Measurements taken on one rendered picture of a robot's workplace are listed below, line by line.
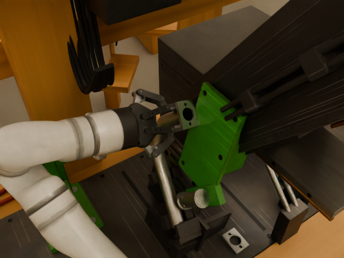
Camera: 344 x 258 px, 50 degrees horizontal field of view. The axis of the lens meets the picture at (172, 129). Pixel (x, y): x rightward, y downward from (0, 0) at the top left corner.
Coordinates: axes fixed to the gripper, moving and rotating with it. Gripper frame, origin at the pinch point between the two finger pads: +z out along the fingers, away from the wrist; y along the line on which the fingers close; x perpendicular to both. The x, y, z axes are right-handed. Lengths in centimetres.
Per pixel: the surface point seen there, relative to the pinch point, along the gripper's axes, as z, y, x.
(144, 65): 113, 54, 188
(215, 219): 8.4, -24.0, 6.8
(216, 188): 3.0, -15.3, -3.0
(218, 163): 3.0, -10.4, -5.4
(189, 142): 2.9, -5.5, 2.0
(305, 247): 25.6, -35.9, -1.8
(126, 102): 82, 25, 171
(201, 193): 1.1, -15.9, -0.6
